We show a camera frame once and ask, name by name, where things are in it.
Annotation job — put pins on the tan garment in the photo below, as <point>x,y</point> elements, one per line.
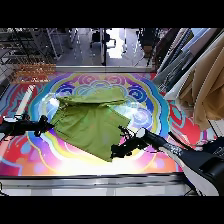
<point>206,90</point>

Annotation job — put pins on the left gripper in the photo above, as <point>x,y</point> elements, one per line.
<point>42,126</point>

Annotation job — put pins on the green garment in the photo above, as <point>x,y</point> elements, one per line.
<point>88,125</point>

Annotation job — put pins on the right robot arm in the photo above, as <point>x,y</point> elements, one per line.
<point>196,163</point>

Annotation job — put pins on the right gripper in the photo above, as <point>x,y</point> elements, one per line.
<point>128,146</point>

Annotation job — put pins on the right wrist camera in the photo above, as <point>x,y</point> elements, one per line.
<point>126,132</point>

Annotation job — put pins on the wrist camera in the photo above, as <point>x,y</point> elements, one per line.
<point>126,132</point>
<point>23,117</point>

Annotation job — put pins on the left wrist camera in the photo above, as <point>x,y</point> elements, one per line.
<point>23,117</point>

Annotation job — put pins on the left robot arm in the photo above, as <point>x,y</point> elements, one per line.
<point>16,127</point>

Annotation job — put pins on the silver frame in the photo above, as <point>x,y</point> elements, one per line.
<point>93,184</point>

